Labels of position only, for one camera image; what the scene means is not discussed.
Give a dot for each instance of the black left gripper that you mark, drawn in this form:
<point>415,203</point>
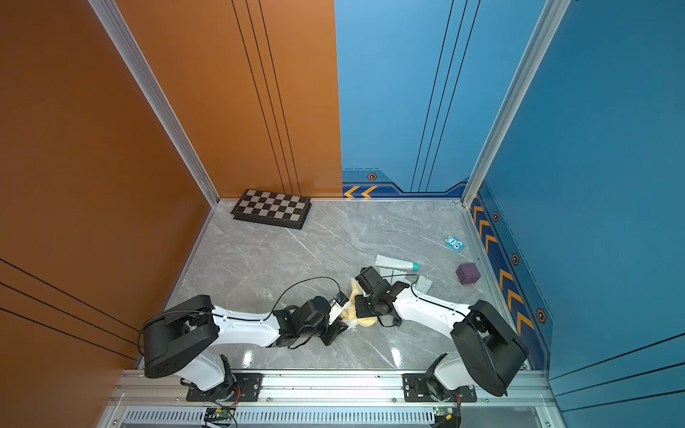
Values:
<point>335,331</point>

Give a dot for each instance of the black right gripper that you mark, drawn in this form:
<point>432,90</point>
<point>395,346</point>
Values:
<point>359,309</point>

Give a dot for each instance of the yellow cleaning cloth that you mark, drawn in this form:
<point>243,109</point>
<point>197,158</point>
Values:
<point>355,313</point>

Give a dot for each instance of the white tube green cap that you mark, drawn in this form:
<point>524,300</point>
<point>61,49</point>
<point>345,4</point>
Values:
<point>393,263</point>

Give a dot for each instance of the white toothpaste tube purple cap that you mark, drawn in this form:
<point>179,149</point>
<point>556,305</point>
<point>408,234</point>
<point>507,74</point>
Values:
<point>423,284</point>

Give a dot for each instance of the white tube black cap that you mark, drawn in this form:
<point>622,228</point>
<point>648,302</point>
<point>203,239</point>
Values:
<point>337,311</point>

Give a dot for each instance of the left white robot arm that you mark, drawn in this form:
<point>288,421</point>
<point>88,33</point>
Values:
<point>179,341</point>

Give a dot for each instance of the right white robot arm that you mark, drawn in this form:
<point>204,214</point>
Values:
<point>489,353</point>

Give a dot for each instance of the purple cube box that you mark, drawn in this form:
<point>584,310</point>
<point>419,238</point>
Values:
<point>468,273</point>

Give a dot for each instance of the teal small toy card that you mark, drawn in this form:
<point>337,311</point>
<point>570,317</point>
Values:
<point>454,243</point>

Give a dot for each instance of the folding chessboard box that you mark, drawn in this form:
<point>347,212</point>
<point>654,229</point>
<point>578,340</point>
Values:
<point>274,209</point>

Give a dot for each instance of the right green circuit board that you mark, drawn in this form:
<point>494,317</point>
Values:
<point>446,417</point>

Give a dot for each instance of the green circuit board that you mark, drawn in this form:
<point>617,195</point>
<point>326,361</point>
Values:
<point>219,417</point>
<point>446,417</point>

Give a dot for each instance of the left green circuit board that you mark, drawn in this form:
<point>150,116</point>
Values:
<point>219,417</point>

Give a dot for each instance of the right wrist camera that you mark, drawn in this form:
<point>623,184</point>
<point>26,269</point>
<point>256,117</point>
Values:
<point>371,282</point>

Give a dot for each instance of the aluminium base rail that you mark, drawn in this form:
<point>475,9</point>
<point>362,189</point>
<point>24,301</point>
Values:
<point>330,398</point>

